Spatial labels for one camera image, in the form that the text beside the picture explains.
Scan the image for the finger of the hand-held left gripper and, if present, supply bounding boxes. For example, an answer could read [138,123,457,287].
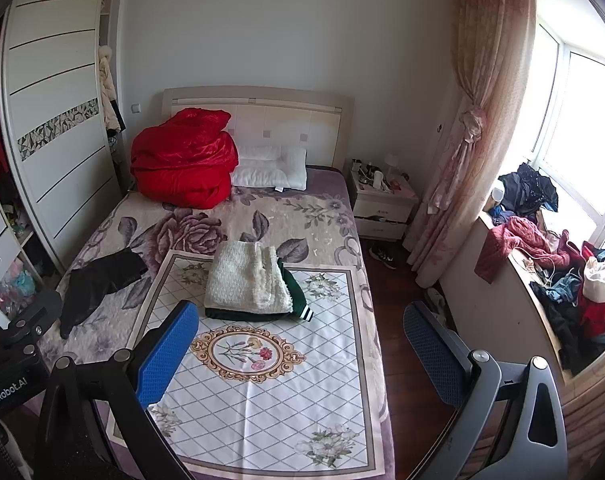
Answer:
[5,287,63,346]

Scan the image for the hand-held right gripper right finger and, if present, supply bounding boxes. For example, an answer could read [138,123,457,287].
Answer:
[403,301,569,480]

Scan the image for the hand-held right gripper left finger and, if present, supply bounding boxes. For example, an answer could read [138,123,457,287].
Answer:
[34,300,200,480]

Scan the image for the white fuzzy coat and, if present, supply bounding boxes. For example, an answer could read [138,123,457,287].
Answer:
[204,241,294,313]

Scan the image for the dark clothes pile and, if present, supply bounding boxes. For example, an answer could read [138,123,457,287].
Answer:
[497,162,559,216]

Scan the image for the white slippers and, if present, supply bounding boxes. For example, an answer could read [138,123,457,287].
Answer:
[425,287,450,321]

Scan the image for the wooden window bench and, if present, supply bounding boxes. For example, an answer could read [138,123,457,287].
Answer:
[439,210,605,480]

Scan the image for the dark sneakers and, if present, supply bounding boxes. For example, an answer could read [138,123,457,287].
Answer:
[369,246,397,270]

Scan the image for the white diamond pattern mat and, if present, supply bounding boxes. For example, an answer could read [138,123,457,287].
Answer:
[95,249,389,473]

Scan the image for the purple floral blanket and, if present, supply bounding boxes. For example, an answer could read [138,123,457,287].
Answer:
[35,165,398,480]

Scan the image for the black crumpled garment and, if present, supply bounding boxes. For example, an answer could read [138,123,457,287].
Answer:
[529,280,585,376]

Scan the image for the red knit garment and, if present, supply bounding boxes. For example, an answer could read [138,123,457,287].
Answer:
[475,216,583,283]

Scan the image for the green garment with white stripes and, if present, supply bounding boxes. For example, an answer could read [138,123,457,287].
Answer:
[204,259,315,322]

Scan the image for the blue garment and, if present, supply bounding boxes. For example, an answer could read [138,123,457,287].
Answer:
[547,272,580,306]

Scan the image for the white nightstand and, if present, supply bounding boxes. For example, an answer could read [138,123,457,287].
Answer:
[349,167,419,242]

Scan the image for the bright red garment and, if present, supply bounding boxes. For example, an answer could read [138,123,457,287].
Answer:
[579,300,605,341]

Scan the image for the cream cloth bundle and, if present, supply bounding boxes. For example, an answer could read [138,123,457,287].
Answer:
[582,256,605,303]

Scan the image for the red quilt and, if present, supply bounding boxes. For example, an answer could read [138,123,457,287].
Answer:
[130,108,240,210]

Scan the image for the white sliding door wardrobe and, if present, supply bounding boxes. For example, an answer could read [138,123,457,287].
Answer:
[0,0,128,273]

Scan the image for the white pillow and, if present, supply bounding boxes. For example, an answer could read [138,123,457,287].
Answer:
[231,144,308,192]

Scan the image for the cream hanging coat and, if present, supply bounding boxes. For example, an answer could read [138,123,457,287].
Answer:
[98,45,126,133]

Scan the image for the beige wooden bed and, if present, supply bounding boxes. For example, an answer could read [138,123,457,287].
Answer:
[37,86,398,480]

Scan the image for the white framed window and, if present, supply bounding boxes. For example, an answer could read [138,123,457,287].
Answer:
[529,0,605,261]

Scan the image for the pink floral curtain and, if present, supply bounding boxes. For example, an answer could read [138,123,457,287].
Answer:
[402,0,539,288]

